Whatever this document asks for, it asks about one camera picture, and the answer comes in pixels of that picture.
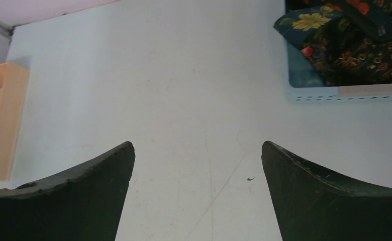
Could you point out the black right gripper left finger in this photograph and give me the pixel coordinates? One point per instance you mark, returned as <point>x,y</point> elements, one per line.
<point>84,202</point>

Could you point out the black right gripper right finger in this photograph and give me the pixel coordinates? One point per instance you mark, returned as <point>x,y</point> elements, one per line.
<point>312,202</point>

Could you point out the light blue plastic basket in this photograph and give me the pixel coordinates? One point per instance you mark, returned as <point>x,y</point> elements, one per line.
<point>306,86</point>

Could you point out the wooden compartment organizer box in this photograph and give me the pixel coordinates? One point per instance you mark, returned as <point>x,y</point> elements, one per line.
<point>13,87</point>

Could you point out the dark gold-patterned tie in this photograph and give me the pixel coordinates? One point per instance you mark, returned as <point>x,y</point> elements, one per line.
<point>357,50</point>

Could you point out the navy yellow-flower tie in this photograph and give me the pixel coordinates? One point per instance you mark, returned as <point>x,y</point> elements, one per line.
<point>299,27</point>

